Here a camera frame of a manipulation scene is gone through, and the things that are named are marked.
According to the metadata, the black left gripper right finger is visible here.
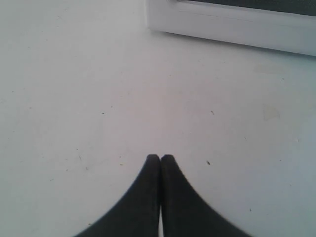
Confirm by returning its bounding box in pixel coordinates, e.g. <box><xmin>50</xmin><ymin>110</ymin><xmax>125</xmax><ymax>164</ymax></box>
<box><xmin>160</xmin><ymin>155</ymin><xmax>247</xmax><ymax>237</ymax></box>

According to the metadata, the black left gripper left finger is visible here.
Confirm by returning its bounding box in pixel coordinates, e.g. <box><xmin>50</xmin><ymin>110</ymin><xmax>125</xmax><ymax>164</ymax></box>
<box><xmin>77</xmin><ymin>154</ymin><xmax>160</xmax><ymax>237</ymax></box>

